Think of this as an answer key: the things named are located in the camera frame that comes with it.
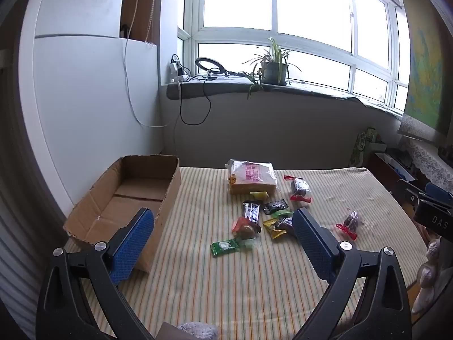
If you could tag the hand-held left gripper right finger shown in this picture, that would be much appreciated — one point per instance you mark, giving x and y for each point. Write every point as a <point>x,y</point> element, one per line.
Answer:
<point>313,248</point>

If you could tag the white wardrobe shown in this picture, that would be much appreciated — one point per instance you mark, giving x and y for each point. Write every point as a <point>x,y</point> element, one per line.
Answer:
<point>88,95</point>

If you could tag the brown wooden shelf niche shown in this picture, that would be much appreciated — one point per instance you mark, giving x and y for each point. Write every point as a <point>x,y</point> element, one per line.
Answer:
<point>138,7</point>

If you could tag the brown cardboard box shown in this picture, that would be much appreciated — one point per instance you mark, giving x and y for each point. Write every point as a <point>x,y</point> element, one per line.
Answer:
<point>138,194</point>

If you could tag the grey windowsill cover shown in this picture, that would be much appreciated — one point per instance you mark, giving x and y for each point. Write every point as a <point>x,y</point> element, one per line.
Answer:
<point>226,88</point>

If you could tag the striped beige tablecloth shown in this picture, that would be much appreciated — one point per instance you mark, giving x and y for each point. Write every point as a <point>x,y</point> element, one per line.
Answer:
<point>230,290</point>

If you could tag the green patterned bag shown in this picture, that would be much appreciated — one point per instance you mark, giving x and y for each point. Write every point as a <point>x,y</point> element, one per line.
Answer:
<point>361,145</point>

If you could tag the grey knitted cloth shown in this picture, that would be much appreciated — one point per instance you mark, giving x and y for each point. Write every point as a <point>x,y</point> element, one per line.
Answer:
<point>198,331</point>

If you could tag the light green snack packet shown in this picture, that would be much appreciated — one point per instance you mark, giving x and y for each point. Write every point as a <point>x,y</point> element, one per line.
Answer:
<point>281,214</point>

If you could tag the round brown snack red wrapper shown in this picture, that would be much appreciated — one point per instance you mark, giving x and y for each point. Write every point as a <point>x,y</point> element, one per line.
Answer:
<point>247,232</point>

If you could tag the bagged sliced bread loaf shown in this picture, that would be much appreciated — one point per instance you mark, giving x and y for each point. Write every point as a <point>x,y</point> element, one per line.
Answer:
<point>251,179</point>

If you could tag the green yellow wall map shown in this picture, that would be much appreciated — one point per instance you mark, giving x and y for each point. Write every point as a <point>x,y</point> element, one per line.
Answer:
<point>424,78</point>

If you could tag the yellow green snack packet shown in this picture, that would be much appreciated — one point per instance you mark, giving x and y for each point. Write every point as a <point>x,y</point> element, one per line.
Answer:
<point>258,195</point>

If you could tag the dark chocolate bar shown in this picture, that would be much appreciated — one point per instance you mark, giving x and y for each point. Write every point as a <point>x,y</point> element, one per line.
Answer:
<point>252,211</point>

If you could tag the dark green snack packet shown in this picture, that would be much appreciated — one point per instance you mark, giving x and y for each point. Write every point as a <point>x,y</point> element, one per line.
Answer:
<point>224,247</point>

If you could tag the potted spider plant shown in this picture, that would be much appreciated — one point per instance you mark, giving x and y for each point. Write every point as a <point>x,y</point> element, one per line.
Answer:
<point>274,72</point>

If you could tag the dark red cabinet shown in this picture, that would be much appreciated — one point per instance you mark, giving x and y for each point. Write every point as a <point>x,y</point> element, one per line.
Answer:
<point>382,173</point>

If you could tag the white framed window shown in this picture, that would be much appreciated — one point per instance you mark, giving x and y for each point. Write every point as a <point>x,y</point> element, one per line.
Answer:
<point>240,0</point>

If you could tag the black snack packet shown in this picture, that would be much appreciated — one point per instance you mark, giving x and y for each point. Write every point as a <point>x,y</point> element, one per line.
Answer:
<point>275,206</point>

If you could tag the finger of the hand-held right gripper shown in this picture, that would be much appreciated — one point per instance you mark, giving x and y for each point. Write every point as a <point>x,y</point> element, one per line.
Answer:
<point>439,192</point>

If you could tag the white lace cloth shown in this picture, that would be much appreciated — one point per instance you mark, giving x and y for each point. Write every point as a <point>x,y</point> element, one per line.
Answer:
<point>430,159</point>

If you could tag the person's right hand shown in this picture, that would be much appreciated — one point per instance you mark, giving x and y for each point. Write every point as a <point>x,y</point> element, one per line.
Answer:
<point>428,276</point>

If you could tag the chocolate cake red clear wrapper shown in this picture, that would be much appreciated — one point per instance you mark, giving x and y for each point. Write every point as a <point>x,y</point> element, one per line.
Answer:
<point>300,187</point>
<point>351,219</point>

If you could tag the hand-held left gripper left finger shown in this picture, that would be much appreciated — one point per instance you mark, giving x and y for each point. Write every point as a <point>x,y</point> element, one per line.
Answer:
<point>132,248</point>

